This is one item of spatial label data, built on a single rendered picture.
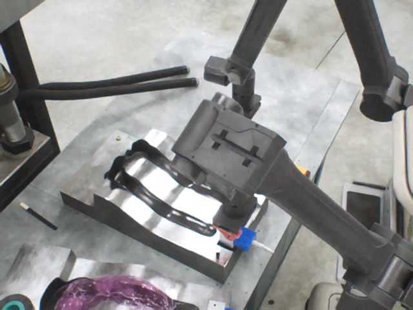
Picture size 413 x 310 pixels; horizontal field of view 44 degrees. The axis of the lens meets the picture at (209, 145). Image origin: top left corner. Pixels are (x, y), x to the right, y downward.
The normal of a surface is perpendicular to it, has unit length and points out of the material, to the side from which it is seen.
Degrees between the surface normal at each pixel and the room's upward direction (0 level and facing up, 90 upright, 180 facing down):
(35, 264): 0
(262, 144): 30
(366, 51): 104
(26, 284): 0
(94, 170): 0
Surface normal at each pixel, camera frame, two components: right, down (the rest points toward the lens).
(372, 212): 0.01, -0.67
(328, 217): 0.54, 0.25
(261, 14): -0.46, 0.80
